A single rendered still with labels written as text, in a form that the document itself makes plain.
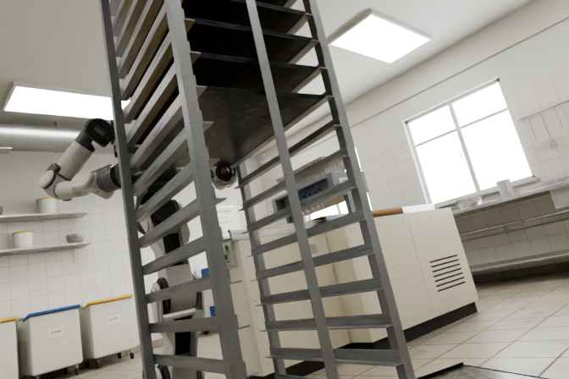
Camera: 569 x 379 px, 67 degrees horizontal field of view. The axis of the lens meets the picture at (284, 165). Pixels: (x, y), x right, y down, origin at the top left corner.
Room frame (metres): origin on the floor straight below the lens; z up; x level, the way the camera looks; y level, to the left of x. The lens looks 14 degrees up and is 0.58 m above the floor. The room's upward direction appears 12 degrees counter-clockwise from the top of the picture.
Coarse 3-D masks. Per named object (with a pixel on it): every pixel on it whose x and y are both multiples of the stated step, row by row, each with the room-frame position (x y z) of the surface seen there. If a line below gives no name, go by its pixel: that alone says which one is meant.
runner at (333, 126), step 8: (336, 120) 1.17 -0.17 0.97; (320, 128) 1.23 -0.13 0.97; (328, 128) 1.20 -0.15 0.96; (336, 128) 1.17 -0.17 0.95; (312, 136) 1.26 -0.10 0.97; (320, 136) 1.22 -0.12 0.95; (296, 144) 1.33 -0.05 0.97; (304, 144) 1.26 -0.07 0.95; (296, 152) 1.33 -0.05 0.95; (272, 160) 1.46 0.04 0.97; (264, 168) 1.46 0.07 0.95; (248, 176) 1.60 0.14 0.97; (256, 176) 1.53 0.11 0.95; (240, 184) 1.61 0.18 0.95
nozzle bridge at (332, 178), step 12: (312, 180) 2.99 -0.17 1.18; (324, 180) 2.97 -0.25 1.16; (336, 180) 2.86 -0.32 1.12; (300, 192) 3.22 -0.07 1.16; (312, 192) 3.13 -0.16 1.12; (348, 192) 2.91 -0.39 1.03; (276, 204) 3.36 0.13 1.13; (288, 204) 3.37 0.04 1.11; (336, 204) 3.29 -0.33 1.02; (348, 204) 2.91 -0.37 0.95
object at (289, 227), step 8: (280, 224) 2.77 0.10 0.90; (288, 224) 2.81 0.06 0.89; (312, 224) 2.94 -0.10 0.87; (232, 232) 2.54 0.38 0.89; (240, 232) 2.58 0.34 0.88; (264, 232) 2.68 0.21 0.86; (272, 232) 2.72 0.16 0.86; (280, 232) 2.76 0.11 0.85; (288, 232) 2.80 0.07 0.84; (232, 240) 2.54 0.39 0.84
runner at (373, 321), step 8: (288, 320) 1.54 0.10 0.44; (296, 320) 1.50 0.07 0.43; (304, 320) 1.46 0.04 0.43; (312, 320) 1.43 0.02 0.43; (328, 320) 1.36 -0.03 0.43; (336, 320) 1.33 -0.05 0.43; (344, 320) 1.30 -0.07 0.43; (352, 320) 1.27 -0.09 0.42; (360, 320) 1.25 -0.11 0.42; (368, 320) 1.22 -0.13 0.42; (376, 320) 1.20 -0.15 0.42; (384, 320) 1.17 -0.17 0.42; (272, 328) 1.64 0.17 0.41; (280, 328) 1.59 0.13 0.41; (288, 328) 1.54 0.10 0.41; (296, 328) 1.49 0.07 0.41; (304, 328) 1.45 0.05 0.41; (312, 328) 1.40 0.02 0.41; (328, 328) 1.33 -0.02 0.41; (336, 328) 1.30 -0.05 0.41; (344, 328) 1.27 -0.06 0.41; (352, 328) 1.24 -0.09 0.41; (360, 328) 1.22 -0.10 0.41
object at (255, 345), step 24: (240, 240) 2.56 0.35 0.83; (264, 240) 2.66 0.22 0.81; (312, 240) 2.90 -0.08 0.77; (240, 264) 2.56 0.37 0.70; (240, 288) 2.60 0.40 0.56; (288, 288) 2.73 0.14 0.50; (240, 312) 2.63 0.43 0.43; (288, 312) 2.71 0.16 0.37; (312, 312) 2.82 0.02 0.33; (336, 312) 2.94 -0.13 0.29; (240, 336) 2.67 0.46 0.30; (264, 336) 2.58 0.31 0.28; (288, 336) 2.68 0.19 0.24; (312, 336) 2.80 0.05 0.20; (336, 336) 2.92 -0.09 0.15; (264, 360) 2.56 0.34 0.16; (288, 360) 2.66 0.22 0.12
